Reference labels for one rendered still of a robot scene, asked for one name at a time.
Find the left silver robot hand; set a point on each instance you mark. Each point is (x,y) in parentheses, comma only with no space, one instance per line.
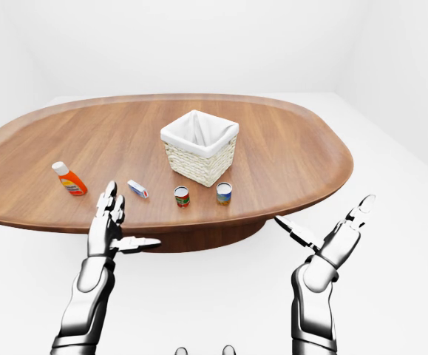
(102,231)

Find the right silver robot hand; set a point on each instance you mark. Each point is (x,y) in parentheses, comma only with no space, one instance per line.
(341,236)

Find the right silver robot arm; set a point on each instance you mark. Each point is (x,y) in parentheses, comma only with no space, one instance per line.
(313,307)

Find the alphabet soup can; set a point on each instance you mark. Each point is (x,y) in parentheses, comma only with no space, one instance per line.
(224,194)

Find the wicker basket with white liner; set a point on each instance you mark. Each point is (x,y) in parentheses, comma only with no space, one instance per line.
(200,146)

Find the orange bottle with white cap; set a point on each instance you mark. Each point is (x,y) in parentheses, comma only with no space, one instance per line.
(70,179)

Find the round brown wooden table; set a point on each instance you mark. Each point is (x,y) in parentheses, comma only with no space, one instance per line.
(143,155)

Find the red tomato sauce can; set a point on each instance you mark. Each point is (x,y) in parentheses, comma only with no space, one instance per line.
(182,196)

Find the small dark rounded shape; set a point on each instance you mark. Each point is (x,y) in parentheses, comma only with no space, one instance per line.
(181,351)
(229,350)

